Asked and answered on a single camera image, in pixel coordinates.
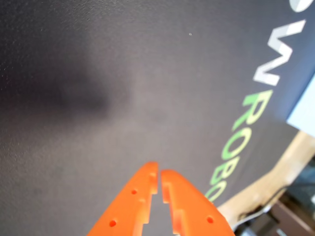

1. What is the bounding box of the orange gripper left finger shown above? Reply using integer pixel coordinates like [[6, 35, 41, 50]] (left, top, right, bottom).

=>
[[86, 161, 158, 236]]

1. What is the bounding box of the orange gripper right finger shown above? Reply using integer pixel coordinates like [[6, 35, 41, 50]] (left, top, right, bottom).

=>
[[160, 169, 234, 236]]

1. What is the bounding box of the dark mat with WOWROBO print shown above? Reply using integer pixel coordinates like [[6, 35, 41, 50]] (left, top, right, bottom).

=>
[[0, 0, 315, 236]]

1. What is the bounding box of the white open cardboard box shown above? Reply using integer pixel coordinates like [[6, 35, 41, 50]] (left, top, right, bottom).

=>
[[286, 72, 315, 137]]

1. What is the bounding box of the grey cable beyond table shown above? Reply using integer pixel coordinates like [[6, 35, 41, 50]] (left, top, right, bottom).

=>
[[231, 205, 273, 232]]

